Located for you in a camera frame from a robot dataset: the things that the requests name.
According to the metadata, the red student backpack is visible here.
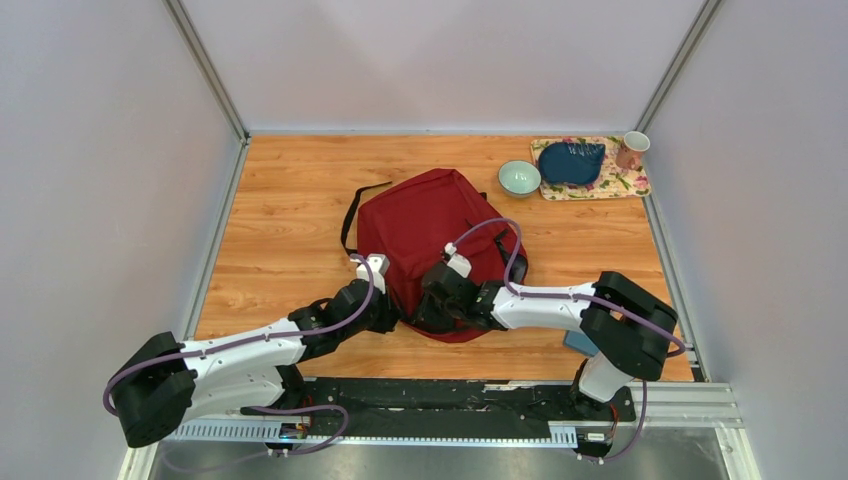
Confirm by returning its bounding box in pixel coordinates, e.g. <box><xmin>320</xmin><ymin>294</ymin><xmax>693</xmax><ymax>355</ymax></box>
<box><xmin>340</xmin><ymin>168</ymin><xmax>529</xmax><ymax>343</ymax></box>

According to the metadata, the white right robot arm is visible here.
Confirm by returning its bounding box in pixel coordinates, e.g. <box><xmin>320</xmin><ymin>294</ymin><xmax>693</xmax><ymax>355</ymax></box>
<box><xmin>422</xmin><ymin>262</ymin><xmax>685</xmax><ymax>419</ymax></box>

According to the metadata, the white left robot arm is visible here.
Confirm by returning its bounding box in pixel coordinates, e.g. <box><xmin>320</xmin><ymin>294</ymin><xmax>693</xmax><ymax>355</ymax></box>
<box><xmin>107</xmin><ymin>279</ymin><xmax>400</xmax><ymax>448</ymax></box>

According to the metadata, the teal blue wallet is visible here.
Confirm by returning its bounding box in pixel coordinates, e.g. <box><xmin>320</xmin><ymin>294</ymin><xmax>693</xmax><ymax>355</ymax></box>
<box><xmin>563</xmin><ymin>331</ymin><xmax>599</xmax><ymax>358</ymax></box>

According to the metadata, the pale blue ceramic bowl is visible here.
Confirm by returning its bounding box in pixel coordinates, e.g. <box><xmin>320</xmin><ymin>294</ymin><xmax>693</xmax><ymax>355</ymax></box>
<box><xmin>497</xmin><ymin>160</ymin><xmax>542</xmax><ymax>198</ymax></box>

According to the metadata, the dark blue pencil pouch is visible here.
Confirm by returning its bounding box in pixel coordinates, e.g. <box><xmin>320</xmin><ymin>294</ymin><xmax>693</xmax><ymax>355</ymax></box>
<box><xmin>537</xmin><ymin>141</ymin><xmax>606</xmax><ymax>186</ymax></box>

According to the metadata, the pink mug white inside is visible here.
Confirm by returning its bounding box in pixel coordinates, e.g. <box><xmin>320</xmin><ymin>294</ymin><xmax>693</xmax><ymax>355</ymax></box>
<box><xmin>615</xmin><ymin>131</ymin><xmax>651</xmax><ymax>170</ymax></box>

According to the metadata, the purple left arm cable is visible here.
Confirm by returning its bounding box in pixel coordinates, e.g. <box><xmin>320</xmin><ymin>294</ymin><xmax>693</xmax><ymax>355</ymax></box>
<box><xmin>102</xmin><ymin>253</ymin><xmax>378</xmax><ymax>458</ymax></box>

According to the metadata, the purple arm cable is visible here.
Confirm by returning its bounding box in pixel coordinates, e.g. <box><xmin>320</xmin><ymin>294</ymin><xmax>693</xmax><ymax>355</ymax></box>
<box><xmin>450</xmin><ymin>217</ymin><xmax>688</xmax><ymax>463</ymax></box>
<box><xmin>102</xmin><ymin>253</ymin><xmax>378</xmax><ymax>458</ymax></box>

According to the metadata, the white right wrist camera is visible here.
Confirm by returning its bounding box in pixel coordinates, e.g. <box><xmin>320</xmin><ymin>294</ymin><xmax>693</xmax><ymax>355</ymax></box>
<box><xmin>442</xmin><ymin>242</ymin><xmax>472</xmax><ymax>278</ymax></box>

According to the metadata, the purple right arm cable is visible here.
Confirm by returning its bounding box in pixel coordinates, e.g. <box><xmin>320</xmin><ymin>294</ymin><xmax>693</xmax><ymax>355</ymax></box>
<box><xmin>450</xmin><ymin>217</ymin><xmax>688</xmax><ymax>463</ymax></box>

